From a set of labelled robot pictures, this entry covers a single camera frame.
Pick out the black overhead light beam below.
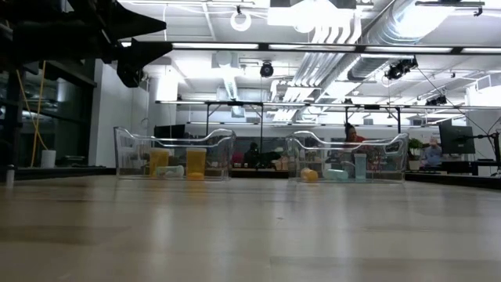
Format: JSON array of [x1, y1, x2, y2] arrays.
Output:
[[121, 40, 501, 55]]

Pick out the black background monitor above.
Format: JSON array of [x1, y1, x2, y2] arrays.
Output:
[[153, 124, 186, 139]]

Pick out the white cup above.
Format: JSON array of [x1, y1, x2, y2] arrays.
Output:
[[40, 149, 57, 169]]

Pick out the teal pill bottle red pills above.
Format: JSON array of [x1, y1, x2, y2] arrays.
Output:
[[155, 164, 185, 179]]

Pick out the white hanging ring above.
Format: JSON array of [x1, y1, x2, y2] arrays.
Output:
[[229, 9, 253, 33]]

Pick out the teal pill bottle white cap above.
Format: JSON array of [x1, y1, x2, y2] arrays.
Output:
[[353, 153, 368, 182], [323, 168, 349, 182]]

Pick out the silver ventilation duct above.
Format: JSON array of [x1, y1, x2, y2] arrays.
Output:
[[346, 0, 457, 81]]

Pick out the orange pill bottle white cap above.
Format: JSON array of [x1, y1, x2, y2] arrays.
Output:
[[149, 147, 171, 178], [300, 167, 319, 183], [186, 147, 207, 181]]

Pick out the black monitor on arm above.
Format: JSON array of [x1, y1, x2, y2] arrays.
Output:
[[438, 124, 477, 155]]

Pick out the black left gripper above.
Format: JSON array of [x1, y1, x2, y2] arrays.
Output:
[[50, 0, 173, 88]]

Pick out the yellow hanging cable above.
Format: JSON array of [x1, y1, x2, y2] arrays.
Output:
[[15, 70, 49, 152], [30, 60, 47, 168]]

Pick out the green potted plant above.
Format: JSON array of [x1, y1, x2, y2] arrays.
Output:
[[408, 137, 425, 171]]

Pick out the clear plastic bin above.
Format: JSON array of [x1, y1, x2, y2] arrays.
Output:
[[113, 125, 237, 182], [285, 130, 410, 184]]

